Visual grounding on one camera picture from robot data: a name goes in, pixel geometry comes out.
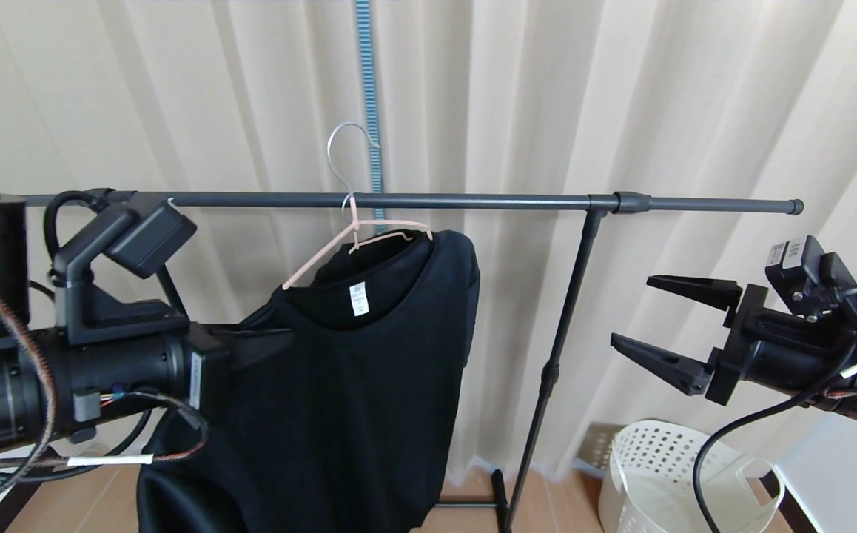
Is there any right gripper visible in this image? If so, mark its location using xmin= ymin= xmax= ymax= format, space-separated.
xmin=611 ymin=275 xmax=857 ymax=406

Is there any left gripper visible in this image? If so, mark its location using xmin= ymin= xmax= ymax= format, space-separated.
xmin=0 ymin=324 xmax=231 ymax=461

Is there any pink clothes hanger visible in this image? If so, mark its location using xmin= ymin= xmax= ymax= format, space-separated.
xmin=282 ymin=122 xmax=434 ymax=291
xmin=341 ymin=192 xmax=414 ymax=256

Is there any black garment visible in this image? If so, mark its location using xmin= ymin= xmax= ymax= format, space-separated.
xmin=136 ymin=229 xmax=481 ymax=533

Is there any white laundry basket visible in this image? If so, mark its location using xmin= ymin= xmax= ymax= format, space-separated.
xmin=597 ymin=420 xmax=786 ymax=533

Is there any black clothes rack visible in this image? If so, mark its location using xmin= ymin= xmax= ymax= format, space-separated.
xmin=21 ymin=188 xmax=804 ymax=533

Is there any beige curtain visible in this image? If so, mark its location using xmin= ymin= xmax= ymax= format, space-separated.
xmin=0 ymin=0 xmax=857 ymax=482

